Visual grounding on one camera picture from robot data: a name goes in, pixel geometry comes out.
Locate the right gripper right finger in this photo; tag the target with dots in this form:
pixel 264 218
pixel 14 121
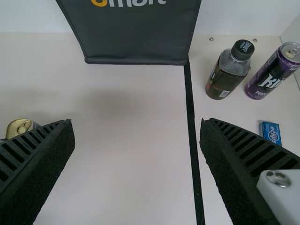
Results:
pixel 239 164

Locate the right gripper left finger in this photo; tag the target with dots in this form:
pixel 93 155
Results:
pixel 35 159

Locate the gold rectangular tin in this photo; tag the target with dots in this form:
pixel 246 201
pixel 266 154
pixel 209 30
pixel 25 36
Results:
pixel 16 127

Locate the small blue gum box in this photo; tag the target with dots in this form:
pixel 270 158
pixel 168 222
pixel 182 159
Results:
pixel 272 132

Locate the black strip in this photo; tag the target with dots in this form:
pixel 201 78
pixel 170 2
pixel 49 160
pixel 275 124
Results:
pixel 193 140

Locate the dark coffee bottle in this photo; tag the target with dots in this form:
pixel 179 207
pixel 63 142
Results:
pixel 225 77

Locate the purple drink can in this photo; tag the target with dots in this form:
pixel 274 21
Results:
pixel 269 79

